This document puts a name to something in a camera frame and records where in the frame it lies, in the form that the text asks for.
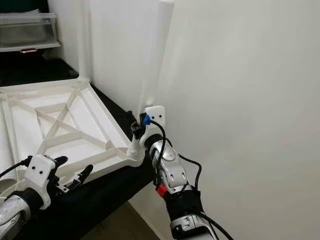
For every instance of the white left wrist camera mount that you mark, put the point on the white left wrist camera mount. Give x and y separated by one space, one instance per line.
41 175

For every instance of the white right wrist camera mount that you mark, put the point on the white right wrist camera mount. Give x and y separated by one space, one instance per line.
154 115

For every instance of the clear plastic container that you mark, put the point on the clear plastic container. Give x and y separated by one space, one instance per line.
27 31

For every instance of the black table cloth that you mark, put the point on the black table cloth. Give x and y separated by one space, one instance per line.
105 200

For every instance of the green pot with lid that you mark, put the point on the green pot with lid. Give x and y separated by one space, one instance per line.
22 5

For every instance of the white plastic table top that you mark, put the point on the white plastic table top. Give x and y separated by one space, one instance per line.
70 125

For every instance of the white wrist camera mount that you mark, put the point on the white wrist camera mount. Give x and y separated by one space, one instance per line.
154 115
41 175

